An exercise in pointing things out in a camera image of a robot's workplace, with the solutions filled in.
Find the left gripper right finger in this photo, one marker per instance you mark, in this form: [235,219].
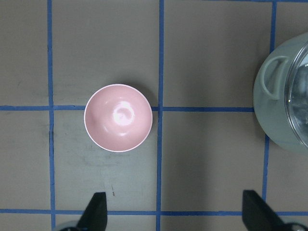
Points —
[258,216]

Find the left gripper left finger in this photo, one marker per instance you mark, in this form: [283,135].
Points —
[94,217]

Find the glass pot lid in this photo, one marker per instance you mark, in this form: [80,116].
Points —
[296,95]

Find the pale green electric pot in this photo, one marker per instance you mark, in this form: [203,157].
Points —
[269,96]

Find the pink bowl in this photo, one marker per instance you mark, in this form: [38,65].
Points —
[118,118]

